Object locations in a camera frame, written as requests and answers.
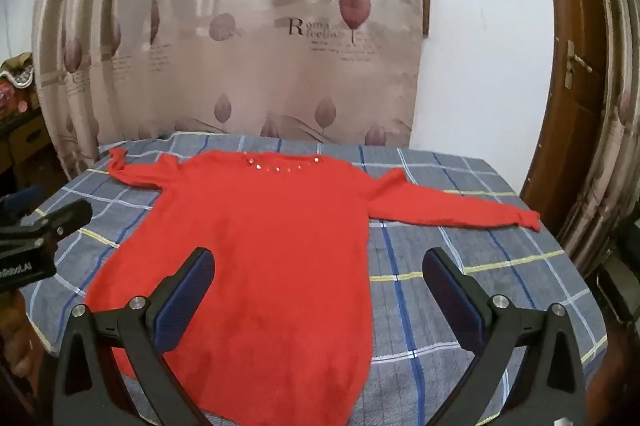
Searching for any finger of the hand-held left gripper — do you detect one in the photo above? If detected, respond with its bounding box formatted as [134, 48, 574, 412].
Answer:
[29, 200, 94, 240]
[0, 185, 47, 228]

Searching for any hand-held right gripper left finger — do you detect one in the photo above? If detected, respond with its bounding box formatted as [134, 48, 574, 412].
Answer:
[52, 247, 221, 426]

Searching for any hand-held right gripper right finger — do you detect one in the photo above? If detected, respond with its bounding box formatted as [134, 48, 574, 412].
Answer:
[422, 247, 588, 426]

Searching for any red sweater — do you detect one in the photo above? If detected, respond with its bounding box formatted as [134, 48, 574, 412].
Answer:
[85, 147, 542, 426]

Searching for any person's left hand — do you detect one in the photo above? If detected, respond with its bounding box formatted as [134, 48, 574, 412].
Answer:
[0, 292, 40, 381]

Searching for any grey plaid blanket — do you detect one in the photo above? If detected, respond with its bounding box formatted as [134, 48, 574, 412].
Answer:
[20, 131, 609, 426]

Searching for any cardboard box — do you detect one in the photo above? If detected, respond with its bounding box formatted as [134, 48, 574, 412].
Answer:
[0, 105, 52, 179]

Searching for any white lace cloth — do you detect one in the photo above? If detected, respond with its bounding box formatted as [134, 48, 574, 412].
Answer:
[0, 52, 37, 88]

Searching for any black metal rack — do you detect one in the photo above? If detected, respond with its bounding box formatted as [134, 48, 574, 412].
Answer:
[594, 215, 640, 333]

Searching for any brown wooden door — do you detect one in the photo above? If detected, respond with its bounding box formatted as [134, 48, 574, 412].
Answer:
[519, 0, 621, 238]

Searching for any beige striped curtain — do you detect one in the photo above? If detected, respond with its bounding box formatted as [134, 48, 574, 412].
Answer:
[556, 0, 640, 268]

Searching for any beige leaf print curtain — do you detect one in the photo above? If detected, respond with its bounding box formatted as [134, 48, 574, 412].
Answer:
[31, 0, 426, 179]

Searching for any brass door handle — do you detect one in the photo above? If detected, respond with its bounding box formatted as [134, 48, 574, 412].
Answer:
[564, 39, 594, 88]

